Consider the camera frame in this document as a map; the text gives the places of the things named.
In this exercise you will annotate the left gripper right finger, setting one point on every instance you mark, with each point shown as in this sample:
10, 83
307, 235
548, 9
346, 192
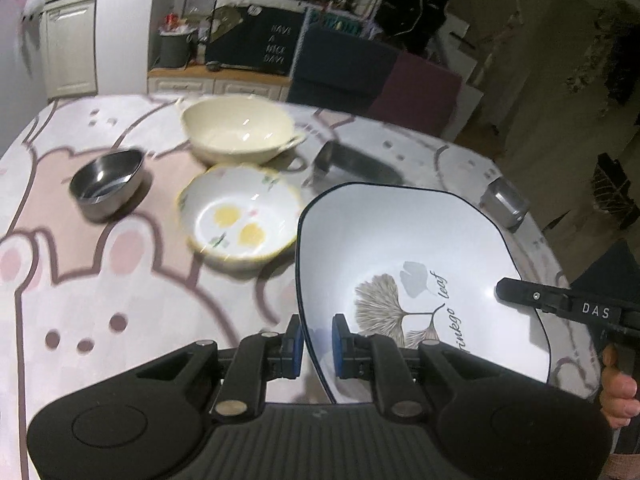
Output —
377, 360

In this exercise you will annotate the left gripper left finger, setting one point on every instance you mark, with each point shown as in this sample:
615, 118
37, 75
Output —
246, 370

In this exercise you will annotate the white ginkgo leaf bowl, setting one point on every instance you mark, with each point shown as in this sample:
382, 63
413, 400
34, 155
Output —
413, 264

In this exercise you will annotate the yellow rim floral bowl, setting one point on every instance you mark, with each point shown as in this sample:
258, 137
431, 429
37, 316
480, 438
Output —
239, 216

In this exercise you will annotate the small square steel tray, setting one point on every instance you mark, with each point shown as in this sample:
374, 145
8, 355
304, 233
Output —
505, 204

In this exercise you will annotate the large square steel tray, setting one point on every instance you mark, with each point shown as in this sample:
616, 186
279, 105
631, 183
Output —
338, 163

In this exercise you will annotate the cream two-handled bowl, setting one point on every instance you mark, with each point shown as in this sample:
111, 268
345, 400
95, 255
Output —
237, 128

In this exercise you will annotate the round steel bowl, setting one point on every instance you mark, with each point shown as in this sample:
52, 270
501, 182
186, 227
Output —
107, 183

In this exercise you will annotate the person right hand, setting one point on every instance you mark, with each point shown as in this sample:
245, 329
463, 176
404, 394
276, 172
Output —
618, 401

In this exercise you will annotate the cartoon bear tablecloth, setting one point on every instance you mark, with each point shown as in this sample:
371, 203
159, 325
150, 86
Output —
81, 302

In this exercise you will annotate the maroon chair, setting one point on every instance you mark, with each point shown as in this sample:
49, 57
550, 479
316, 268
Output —
418, 95

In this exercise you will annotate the low wooden drawer cabinet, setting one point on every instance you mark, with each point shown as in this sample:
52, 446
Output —
197, 79

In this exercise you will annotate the dark blue chair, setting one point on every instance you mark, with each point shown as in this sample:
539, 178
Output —
341, 72

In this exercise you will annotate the black letter board sign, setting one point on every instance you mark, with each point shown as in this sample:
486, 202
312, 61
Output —
257, 38

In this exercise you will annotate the grey trash bin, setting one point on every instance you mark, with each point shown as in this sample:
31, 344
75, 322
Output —
175, 49

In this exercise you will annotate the black hanging jacket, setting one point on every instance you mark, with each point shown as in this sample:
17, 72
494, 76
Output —
409, 25

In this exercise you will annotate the white kitchen cabinet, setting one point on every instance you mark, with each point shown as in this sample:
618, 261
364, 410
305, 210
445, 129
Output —
67, 48

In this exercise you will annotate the white plush wall toy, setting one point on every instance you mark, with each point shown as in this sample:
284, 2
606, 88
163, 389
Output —
32, 9

